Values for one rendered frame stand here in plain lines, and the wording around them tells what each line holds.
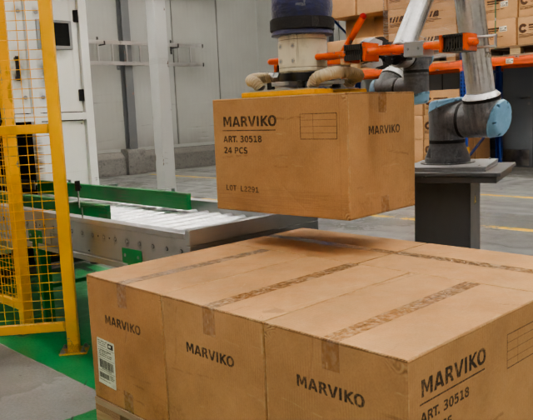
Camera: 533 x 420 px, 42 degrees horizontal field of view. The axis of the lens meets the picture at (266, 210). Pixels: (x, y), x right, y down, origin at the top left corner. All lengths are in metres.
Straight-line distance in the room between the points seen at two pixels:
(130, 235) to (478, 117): 1.47
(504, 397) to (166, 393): 0.89
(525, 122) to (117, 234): 9.01
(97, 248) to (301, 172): 1.14
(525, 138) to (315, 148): 9.18
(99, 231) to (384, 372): 1.87
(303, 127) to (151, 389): 0.94
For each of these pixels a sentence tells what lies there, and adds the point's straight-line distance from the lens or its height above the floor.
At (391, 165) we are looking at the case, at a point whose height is 0.82.
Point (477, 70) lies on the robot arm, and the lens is 2.90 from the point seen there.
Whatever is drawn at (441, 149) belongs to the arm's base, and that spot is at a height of 0.83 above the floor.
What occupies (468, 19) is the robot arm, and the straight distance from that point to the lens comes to 2.88.
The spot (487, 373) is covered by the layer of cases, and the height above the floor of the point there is 0.42.
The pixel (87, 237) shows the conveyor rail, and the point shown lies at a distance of 3.15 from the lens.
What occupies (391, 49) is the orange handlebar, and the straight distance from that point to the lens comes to 2.25.
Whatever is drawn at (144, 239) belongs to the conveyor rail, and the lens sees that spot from 2.77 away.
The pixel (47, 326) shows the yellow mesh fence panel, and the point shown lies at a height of 0.13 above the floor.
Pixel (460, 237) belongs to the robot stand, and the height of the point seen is 0.47.
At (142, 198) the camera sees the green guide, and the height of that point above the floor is 0.59.
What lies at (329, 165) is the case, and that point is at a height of 0.84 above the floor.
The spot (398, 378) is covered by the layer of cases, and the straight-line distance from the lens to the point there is 1.41.
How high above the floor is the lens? 1.02
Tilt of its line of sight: 8 degrees down
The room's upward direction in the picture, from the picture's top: 2 degrees counter-clockwise
